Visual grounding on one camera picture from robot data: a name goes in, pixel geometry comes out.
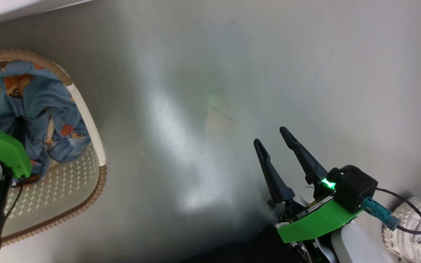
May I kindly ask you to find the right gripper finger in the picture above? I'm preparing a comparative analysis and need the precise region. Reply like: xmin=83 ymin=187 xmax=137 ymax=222
xmin=253 ymin=138 xmax=296 ymax=205
xmin=279 ymin=126 xmax=329 ymax=185

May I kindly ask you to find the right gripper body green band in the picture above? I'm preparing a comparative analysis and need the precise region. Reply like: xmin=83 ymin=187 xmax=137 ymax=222
xmin=269 ymin=183 xmax=363 ymax=244

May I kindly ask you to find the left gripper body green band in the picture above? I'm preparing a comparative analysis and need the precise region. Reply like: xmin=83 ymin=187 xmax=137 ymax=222
xmin=0 ymin=129 xmax=33 ymax=179

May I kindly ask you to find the blue bear-print garment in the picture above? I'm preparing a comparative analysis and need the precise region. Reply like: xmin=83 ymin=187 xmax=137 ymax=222
xmin=0 ymin=60 xmax=91 ymax=183

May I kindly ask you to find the cream perforated laundry basket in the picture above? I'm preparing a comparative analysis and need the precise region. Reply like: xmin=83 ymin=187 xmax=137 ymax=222
xmin=0 ymin=50 xmax=107 ymax=246

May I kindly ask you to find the white front-load washing machine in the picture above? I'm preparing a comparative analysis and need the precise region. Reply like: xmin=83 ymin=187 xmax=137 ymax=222
xmin=0 ymin=0 xmax=94 ymax=28

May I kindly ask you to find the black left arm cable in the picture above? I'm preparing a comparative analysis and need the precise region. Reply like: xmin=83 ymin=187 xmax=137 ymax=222
xmin=4 ymin=175 xmax=24 ymax=220

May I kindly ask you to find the teal right camera connector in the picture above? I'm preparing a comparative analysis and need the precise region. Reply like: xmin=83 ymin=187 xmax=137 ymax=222
xmin=362 ymin=197 xmax=401 ymax=230

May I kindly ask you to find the black right camera cable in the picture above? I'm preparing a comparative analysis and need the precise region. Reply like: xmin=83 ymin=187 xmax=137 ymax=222
xmin=375 ymin=187 xmax=421 ymax=263

